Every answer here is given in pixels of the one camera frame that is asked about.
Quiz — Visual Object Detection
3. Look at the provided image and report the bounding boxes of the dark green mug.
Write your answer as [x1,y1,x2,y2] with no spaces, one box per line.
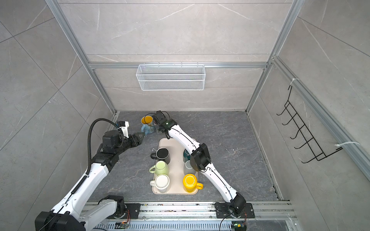
[183,149,191,163]

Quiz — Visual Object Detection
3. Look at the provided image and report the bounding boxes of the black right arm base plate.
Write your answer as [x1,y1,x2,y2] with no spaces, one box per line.
[214,202,255,219]

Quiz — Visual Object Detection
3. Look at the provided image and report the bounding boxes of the grey mug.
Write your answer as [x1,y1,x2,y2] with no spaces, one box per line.
[183,160,196,175]

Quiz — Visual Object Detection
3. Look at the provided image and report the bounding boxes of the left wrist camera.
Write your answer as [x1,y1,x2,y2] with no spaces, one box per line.
[117,121,129,138]

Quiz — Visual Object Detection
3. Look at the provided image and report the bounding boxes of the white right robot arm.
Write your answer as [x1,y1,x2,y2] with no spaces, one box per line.
[152,111,246,218]

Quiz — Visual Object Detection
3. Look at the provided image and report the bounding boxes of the white mug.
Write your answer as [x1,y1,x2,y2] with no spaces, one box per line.
[149,174,170,193]

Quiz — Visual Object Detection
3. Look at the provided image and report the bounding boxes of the white wire mesh basket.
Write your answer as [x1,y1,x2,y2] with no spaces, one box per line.
[136,64,206,91]

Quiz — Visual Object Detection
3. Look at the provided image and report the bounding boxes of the black wire hook rack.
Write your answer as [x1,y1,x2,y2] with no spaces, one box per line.
[276,86,343,164]

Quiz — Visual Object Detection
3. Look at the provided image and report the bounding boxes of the light green mug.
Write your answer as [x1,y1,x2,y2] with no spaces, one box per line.
[149,161,169,176]

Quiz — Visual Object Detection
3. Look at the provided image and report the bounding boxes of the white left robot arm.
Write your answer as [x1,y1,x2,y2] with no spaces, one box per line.
[35,118,145,231]

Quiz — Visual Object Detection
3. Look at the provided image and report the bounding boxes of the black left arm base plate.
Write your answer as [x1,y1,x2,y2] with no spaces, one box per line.
[113,203,141,219]

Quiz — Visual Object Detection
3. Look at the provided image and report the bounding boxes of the beige tray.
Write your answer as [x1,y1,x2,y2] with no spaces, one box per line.
[152,138,198,195]

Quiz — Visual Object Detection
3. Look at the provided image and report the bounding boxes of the black mug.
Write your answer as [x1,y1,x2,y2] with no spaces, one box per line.
[150,147,171,164]

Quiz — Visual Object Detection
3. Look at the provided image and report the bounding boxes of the blue mug yellow inside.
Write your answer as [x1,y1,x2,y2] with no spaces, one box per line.
[141,116,156,135]

